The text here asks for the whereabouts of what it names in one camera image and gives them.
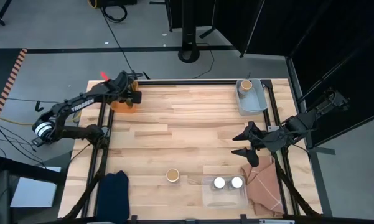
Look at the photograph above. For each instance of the gold-lid spice jar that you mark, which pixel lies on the gold-lid spice jar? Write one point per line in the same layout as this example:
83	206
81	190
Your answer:
245	85
173	175

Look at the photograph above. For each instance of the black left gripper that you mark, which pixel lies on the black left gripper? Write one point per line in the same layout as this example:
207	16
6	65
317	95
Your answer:
123	87

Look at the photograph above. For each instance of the black table frame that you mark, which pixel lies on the black table frame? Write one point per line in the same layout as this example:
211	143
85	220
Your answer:
189	82

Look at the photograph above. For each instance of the black hook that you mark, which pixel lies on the black hook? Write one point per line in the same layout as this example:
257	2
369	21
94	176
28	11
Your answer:
37	107

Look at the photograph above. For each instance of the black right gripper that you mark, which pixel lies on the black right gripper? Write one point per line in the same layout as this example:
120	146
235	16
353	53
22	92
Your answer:
270	141

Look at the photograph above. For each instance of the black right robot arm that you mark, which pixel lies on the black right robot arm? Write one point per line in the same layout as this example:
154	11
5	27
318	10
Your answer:
302	123

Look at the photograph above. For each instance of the grey padded stool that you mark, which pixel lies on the grey padded stool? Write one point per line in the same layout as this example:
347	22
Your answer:
34	189

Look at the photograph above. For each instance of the navy blue cloth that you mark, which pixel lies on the navy blue cloth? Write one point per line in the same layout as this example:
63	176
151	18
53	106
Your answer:
113	199

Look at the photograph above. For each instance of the white-lid seasoning jar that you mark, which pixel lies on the white-lid seasoning jar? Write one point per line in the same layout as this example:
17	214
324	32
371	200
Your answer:
237	182
219	182

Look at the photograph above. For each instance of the orange translucent plastic bin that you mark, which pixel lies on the orange translucent plastic bin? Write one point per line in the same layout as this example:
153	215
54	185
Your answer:
123	109

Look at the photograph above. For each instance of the clear plastic bin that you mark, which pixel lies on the clear plastic bin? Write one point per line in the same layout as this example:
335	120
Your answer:
224	199

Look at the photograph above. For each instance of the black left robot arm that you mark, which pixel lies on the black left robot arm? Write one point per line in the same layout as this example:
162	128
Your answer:
81	105

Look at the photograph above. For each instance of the striped hazard tape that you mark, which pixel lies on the striped hazard tape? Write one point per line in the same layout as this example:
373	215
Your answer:
14	74

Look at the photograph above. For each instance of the red tape strip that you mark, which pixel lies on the red tape strip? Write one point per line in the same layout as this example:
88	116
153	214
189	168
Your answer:
104	76

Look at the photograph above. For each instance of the black partition panel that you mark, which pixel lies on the black partition panel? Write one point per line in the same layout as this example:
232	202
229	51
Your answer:
174	12
330	46
236	18

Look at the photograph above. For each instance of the pink cloth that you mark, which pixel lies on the pink cloth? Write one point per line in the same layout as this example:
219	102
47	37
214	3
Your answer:
264	189

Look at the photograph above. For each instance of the grey plastic bin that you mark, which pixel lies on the grey plastic bin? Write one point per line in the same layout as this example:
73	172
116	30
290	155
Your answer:
252	104

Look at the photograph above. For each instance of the black tower air purifier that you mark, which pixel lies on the black tower air purifier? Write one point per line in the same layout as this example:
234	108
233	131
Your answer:
189	31

